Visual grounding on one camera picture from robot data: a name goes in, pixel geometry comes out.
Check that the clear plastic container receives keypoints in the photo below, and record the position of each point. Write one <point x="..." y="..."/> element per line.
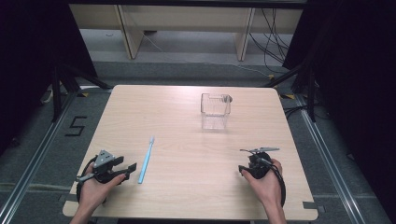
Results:
<point x="215" y="109"/>

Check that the person's left hand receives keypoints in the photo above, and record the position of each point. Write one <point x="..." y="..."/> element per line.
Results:
<point x="93" y="189"/>

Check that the black curtain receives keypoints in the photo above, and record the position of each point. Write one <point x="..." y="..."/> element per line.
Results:
<point x="358" y="77"/>
<point x="28" y="62"/>

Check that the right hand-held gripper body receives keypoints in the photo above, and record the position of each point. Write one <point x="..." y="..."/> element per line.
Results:
<point x="260" y="165"/>

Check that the person's right hand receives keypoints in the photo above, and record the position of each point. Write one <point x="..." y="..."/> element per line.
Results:
<point x="264" y="186"/>

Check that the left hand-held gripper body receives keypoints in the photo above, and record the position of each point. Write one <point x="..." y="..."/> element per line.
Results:
<point x="103" y="161"/>

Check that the black metal stand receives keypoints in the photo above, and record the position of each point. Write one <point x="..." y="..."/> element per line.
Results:
<point x="310" y="93"/>
<point x="57" y="93"/>

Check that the aluminium floor rail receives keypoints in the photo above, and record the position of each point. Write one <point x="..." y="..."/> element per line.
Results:
<point x="330" y="165"/>
<point x="34" y="165"/>

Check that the light blue toothbrush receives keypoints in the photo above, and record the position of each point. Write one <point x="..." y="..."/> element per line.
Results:
<point x="146" y="160"/>

